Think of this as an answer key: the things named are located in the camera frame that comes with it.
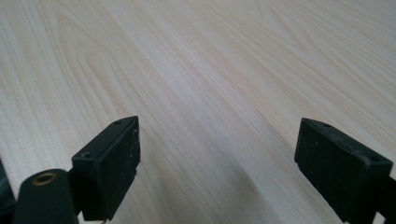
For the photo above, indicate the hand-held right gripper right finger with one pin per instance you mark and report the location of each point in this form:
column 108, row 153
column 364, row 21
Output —
column 339, row 171

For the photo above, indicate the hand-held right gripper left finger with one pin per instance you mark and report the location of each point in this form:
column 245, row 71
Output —
column 107, row 168

